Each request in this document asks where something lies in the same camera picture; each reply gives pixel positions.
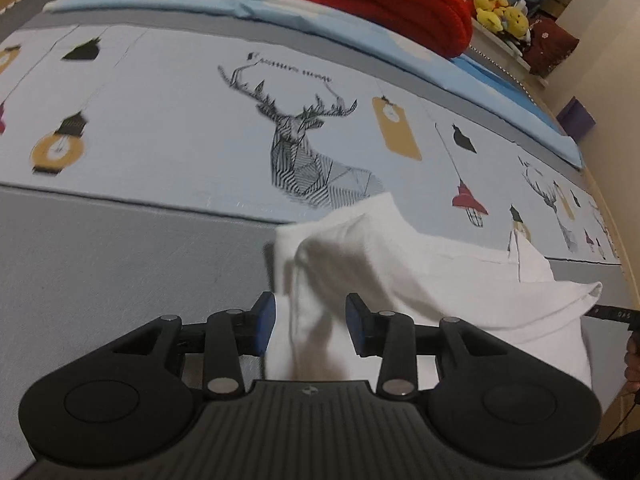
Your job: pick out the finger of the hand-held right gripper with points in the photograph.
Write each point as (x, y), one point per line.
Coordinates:
(612, 314)

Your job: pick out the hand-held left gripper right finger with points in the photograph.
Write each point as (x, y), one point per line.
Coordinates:
(356, 325)

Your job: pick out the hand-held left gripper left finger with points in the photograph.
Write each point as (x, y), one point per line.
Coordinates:
(265, 322)

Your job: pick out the white long-sleeve shirt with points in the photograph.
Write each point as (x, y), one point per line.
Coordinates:
(425, 280)

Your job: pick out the person's right hand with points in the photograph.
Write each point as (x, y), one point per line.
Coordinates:
(634, 365)

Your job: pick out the purple box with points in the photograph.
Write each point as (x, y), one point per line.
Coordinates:
(576, 120)

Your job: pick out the dark red cushion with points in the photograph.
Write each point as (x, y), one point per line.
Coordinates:
(552, 45)

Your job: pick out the yellow plush toy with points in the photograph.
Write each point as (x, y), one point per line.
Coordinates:
(487, 5)
(516, 22)

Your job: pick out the light blue sheet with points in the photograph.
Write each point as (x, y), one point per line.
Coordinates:
(200, 2)

